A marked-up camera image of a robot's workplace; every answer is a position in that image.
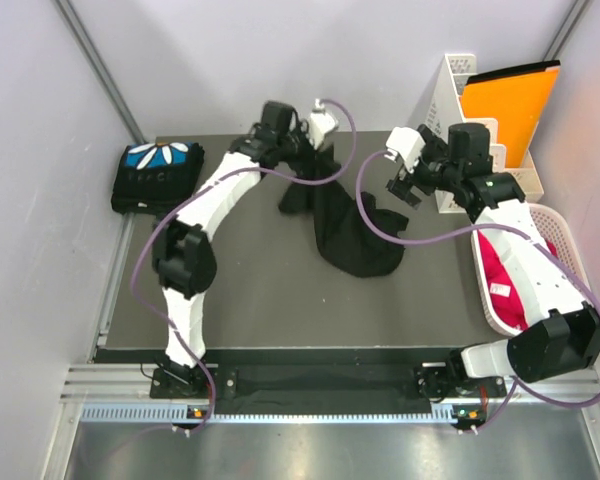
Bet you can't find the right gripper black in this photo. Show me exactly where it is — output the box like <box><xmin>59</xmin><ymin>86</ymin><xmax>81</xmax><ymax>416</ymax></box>
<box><xmin>386</xmin><ymin>126</ymin><xmax>461</xmax><ymax>209</ymax></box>

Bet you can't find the black graphic t-shirt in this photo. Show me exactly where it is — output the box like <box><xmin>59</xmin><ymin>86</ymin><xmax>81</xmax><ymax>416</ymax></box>
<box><xmin>278</xmin><ymin>146</ymin><xmax>409</xmax><ymax>278</ymax></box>

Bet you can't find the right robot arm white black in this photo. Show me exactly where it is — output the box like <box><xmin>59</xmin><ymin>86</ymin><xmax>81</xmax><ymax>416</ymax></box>
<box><xmin>386</xmin><ymin>123</ymin><xmax>600</xmax><ymax>396</ymax></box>

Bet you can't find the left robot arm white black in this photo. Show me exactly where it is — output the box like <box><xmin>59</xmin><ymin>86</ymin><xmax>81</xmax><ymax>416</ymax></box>
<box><xmin>151</xmin><ymin>101</ymin><xmax>338</xmax><ymax>397</ymax></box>

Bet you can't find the white perforated file organizer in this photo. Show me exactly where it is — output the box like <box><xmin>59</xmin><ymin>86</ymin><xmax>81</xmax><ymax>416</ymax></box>
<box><xmin>422</xmin><ymin>53</ymin><xmax>544</xmax><ymax>203</ymax></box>

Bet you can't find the pink red t-shirt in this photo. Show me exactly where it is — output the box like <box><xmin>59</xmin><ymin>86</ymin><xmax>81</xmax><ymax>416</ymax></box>
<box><xmin>477</xmin><ymin>232</ymin><xmax>528</xmax><ymax>331</ymax></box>

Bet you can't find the folded black daisy t-shirt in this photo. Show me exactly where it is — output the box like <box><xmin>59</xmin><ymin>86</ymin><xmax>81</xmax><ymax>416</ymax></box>
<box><xmin>110</xmin><ymin>141</ymin><xmax>205</xmax><ymax>215</ymax></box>

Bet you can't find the orange folder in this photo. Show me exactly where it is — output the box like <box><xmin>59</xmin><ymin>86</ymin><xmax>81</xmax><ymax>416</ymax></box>
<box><xmin>460</xmin><ymin>60</ymin><xmax>561</xmax><ymax>168</ymax></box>

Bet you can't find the white plastic laundry basket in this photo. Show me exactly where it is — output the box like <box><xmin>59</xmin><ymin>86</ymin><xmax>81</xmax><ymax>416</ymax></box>
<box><xmin>471</xmin><ymin>200</ymin><xmax>589</xmax><ymax>337</ymax></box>

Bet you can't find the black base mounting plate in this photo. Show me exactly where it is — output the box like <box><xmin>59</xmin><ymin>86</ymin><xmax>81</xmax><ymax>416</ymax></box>
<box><xmin>150</xmin><ymin>363</ymin><xmax>505</xmax><ymax>414</ymax></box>

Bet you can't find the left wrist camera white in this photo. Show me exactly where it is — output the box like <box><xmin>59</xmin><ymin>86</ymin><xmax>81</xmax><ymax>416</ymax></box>
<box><xmin>307</xmin><ymin>99</ymin><xmax>339</xmax><ymax>150</ymax></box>

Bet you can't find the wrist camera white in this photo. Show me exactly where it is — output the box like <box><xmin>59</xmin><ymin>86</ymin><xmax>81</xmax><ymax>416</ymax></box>
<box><xmin>307</xmin><ymin>99</ymin><xmax>339</xmax><ymax>150</ymax></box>
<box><xmin>384</xmin><ymin>127</ymin><xmax>425</xmax><ymax>173</ymax></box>

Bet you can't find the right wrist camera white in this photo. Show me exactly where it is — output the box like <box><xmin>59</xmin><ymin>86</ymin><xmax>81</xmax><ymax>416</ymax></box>
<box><xmin>384</xmin><ymin>127</ymin><xmax>425</xmax><ymax>173</ymax></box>

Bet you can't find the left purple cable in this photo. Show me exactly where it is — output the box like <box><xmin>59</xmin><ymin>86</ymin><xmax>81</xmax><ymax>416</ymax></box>
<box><xmin>130</xmin><ymin>98</ymin><xmax>357</xmax><ymax>437</ymax></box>

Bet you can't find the purple cable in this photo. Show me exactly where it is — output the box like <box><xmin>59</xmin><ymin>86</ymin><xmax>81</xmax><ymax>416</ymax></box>
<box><xmin>355</xmin><ymin>149</ymin><xmax>600</xmax><ymax>436</ymax></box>
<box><xmin>130</xmin><ymin>98</ymin><xmax>357</xmax><ymax>437</ymax></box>

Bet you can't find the right aluminium corner post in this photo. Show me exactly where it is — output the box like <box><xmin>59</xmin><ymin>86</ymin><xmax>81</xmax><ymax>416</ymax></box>
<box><xmin>542</xmin><ymin>0</ymin><xmax>594</xmax><ymax>61</ymax></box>

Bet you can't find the aluminium corner post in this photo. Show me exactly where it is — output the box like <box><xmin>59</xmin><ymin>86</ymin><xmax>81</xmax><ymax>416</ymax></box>
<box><xmin>51</xmin><ymin>0</ymin><xmax>145</xmax><ymax>142</ymax></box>
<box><xmin>542</xmin><ymin>0</ymin><xmax>594</xmax><ymax>61</ymax></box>

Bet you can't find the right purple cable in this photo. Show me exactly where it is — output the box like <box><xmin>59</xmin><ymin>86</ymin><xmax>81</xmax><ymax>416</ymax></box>
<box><xmin>355</xmin><ymin>149</ymin><xmax>600</xmax><ymax>436</ymax></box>

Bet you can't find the left aluminium corner post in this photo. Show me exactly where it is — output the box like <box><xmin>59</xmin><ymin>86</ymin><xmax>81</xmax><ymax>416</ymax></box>
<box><xmin>51</xmin><ymin>0</ymin><xmax>145</xmax><ymax>142</ymax></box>

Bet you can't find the aluminium frame rail front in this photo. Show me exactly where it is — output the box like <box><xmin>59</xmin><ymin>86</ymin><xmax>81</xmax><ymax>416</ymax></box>
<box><xmin>61</xmin><ymin>364</ymin><xmax>600</xmax><ymax>402</ymax></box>

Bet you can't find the white slotted cable duct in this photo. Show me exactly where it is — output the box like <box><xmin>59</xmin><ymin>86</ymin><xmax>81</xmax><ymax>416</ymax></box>
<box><xmin>80</xmin><ymin>403</ymin><xmax>484</xmax><ymax>425</ymax></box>

